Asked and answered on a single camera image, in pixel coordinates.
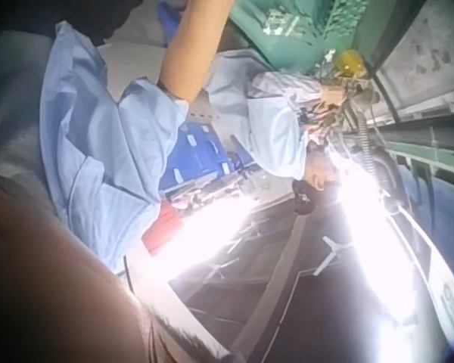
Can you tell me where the stack of blue crates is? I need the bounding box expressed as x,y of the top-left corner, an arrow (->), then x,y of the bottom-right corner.
162,120 -> 247,197

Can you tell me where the red container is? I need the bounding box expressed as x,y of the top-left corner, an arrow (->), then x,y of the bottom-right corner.
141,202 -> 182,256

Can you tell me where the blue cloth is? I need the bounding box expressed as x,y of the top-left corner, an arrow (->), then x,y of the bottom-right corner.
157,0 -> 186,48

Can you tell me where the grey coiled hose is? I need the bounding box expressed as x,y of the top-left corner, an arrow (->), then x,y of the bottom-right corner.
357,120 -> 378,178

